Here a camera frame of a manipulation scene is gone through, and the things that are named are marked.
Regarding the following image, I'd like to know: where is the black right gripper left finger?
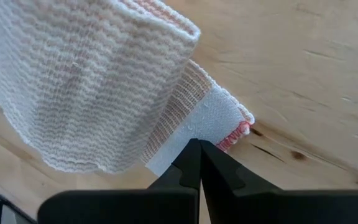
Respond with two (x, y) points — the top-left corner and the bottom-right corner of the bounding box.
(37, 138), (202, 224)

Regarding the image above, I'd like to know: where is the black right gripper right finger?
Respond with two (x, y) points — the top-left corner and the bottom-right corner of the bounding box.
(199, 139), (358, 224)

